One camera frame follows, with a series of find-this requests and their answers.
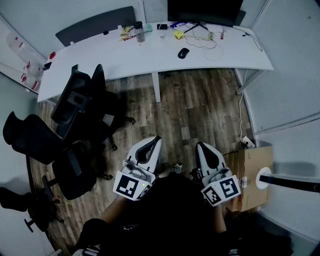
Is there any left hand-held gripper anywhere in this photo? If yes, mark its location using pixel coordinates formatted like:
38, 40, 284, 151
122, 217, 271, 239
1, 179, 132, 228
112, 136, 163, 202

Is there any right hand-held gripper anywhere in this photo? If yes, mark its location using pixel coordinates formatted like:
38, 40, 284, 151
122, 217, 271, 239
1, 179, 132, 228
194, 141, 242, 207

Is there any black computer mouse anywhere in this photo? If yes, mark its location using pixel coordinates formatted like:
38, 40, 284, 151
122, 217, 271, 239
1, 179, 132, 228
177, 47, 190, 60

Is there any person's right forearm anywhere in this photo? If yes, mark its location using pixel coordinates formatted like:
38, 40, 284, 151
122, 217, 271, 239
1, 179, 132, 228
216, 203, 228, 234

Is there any person's left forearm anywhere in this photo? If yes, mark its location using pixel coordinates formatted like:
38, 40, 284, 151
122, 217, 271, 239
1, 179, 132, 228
99, 196, 131, 223

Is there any person's shoe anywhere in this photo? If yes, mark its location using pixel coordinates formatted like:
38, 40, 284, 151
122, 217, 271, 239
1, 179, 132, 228
172, 161, 184, 175

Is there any brown cardboard box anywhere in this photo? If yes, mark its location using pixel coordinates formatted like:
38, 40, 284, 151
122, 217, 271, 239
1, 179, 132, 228
224, 146, 274, 213

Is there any white floor power strip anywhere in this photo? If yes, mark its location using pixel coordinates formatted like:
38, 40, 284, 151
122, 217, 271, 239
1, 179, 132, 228
241, 135, 256, 150

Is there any white tower fan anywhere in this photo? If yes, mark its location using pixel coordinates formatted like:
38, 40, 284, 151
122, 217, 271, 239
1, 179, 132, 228
256, 166, 320, 193

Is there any person's black clothing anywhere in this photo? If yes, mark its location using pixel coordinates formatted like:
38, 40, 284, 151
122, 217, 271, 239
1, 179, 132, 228
79, 172, 293, 256

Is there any white desk leg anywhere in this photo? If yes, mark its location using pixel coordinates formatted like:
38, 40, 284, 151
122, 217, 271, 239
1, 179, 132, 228
152, 72, 161, 103

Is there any black office chair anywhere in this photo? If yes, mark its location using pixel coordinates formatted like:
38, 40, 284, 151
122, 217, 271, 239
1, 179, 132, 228
0, 186, 65, 233
2, 111, 113, 201
50, 63, 137, 151

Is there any dark-lidded clear water bottle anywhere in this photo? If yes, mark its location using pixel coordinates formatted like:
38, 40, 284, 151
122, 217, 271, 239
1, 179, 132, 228
133, 21, 146, 44

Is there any yellow snack packet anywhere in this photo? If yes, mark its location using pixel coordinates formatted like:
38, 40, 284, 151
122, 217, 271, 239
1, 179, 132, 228
118, 25, 135, 42

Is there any yellow measuring tape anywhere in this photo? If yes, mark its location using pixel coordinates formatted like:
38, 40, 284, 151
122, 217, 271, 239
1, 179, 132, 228
183, 31, 215, 41

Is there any dark grey divider panel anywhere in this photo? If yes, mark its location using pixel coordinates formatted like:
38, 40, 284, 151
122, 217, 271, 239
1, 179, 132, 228
55, 6, 137, 48

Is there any black computer monitor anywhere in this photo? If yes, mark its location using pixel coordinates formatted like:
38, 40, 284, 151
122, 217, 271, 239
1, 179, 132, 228
166, 0, 247, 35

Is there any white floor cable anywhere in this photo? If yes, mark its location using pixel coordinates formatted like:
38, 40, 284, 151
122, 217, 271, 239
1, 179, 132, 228
238, 69, 249, 143

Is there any looped white cable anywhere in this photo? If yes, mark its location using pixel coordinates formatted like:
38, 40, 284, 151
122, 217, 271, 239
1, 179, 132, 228
203, 39, 225, 62

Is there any long black cable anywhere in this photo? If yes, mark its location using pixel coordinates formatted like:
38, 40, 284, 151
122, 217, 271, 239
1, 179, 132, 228
184, 31, 217, 50

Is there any black plug cable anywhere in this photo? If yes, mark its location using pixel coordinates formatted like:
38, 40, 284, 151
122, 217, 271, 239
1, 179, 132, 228
233, 26, 264, 53

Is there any clear water jug red handle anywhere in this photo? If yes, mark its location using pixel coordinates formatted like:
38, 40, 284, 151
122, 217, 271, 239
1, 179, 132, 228
21, 62, 45, 91

